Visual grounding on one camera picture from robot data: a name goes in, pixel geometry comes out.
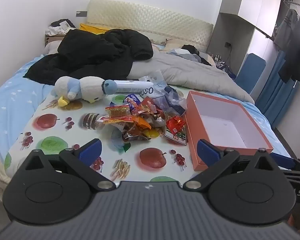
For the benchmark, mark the penguin plush toy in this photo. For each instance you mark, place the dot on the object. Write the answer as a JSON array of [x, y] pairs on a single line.
[[90, 87]]

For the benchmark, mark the small bottles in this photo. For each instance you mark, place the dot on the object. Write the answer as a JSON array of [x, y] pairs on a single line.
[[218, 58]]

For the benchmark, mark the blue chair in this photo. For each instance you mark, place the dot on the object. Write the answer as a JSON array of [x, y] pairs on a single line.
[[251, 72]]

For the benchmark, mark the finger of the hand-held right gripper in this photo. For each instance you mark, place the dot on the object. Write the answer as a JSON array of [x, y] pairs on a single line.
[[282, 159]]

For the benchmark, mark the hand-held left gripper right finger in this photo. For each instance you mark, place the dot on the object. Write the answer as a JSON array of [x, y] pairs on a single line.
[[207, 152]]

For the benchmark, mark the black wall charger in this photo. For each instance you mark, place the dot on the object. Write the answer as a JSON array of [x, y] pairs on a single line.
[[228, 45]]

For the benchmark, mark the grey duvet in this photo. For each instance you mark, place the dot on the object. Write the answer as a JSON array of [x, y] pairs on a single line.
[[190, 72]]

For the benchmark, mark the pile of snack packets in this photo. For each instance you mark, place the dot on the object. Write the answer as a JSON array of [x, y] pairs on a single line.
[[135, 122]]

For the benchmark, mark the heap of clothes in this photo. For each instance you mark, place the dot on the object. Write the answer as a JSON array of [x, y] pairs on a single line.
[[60, 26]]

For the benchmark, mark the cream quilted headboard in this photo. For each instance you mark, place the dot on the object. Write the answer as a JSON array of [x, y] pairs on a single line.
[[150, 17]]

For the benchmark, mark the clear plastic bag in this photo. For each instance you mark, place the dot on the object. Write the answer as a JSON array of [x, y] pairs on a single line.
[[170, 100]]

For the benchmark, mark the blue curtain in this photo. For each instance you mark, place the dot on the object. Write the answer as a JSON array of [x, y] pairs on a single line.
[[275, 92]]

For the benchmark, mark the black hanging coat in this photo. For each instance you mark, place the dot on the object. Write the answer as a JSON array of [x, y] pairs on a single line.
[[297, 55]]

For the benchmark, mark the grey wall socket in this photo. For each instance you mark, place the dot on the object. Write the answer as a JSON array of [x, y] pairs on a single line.
[[81, 13]]

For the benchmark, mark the grey hanging jacket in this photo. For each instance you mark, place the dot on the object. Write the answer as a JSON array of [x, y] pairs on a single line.
[[286, 30]]

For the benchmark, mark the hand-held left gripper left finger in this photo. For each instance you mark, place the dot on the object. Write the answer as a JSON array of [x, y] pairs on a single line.
[[91, 150]]

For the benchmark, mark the grey wall cabinet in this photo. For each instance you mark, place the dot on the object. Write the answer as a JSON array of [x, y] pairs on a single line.
[[255, 2]]

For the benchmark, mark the black puffer jacket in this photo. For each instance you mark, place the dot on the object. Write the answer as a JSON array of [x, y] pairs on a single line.
[[90, 52]]

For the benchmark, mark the clothes pile on bed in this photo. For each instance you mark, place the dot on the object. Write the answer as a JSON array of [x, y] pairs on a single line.
[[190, 52]]

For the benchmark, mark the yellow pillow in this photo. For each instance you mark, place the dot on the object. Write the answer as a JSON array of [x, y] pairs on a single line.
[[90, 27]]

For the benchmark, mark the orange cardboard box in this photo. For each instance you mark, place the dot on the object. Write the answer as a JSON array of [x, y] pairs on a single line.
[[227, 120]]

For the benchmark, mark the fruit print mat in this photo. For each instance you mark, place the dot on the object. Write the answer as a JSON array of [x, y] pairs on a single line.
[[65, 130]]

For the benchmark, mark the white tube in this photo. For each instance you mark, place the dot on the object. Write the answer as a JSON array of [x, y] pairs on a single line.
[[130, 86]]

